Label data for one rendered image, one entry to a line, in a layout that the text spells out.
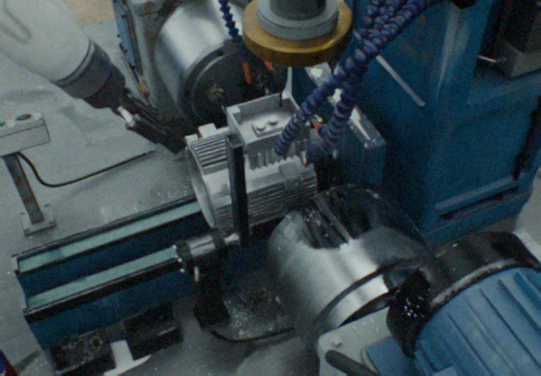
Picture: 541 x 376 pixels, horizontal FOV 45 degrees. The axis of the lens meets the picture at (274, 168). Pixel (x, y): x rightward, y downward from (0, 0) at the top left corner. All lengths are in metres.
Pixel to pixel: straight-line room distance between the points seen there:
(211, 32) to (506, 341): 0.88
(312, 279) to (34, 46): 0.51
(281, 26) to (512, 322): 0.55
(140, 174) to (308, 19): 0.70
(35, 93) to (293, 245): 1.06
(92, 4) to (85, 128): 1.77
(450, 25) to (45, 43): 0.58
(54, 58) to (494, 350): 0.68
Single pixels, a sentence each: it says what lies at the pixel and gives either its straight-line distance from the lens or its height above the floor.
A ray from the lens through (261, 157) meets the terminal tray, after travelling 1.16.
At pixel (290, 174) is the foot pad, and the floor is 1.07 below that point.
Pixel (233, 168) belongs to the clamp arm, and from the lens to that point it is 1.00.
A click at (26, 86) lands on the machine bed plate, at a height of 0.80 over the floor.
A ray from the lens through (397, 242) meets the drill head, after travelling 0.98.
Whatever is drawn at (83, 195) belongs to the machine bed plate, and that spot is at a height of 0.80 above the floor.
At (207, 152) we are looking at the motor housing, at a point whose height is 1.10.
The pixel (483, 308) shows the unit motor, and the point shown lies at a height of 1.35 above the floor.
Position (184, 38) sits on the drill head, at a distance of 1.38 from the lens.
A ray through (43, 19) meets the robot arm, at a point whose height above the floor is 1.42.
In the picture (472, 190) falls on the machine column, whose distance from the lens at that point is 1.37.
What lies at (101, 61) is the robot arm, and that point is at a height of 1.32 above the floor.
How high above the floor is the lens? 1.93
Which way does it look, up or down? 47 degrees down
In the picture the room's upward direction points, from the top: 1 degrees counter-clockwise
